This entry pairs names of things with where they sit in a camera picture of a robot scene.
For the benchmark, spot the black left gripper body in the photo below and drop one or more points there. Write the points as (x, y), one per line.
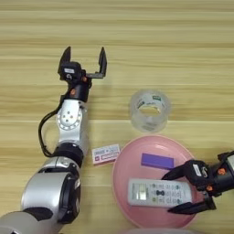
(79, 90)

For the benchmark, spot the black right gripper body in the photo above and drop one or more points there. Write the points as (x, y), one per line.
(221, 181)

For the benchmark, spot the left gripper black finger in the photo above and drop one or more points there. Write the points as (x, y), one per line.
(102, 64)
(66, 56)

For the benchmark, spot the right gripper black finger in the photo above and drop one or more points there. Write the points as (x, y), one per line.
(179, 173)
(195, 207)

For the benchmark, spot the white remote control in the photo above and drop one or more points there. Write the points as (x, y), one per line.
(158, 193)

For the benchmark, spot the pink round plate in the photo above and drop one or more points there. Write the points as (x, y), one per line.
(128, 164)

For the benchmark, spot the clear adhesive tape roll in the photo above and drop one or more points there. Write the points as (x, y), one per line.
(136, 119)

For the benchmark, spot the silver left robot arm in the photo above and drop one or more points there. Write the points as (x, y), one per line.
(45, 192)

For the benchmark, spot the left gripper labelled black box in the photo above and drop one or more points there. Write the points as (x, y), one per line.
(70, 70)

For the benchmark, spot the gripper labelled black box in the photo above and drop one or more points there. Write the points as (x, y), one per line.
(196, 172)
(70, 70)

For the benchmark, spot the right gripper labelled black box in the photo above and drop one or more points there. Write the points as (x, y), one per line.
(196, 172)

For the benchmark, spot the purple rectangular block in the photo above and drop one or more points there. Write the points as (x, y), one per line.
(157, 161)

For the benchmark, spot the small pink white box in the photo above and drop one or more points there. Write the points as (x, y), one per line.
(105, 154)

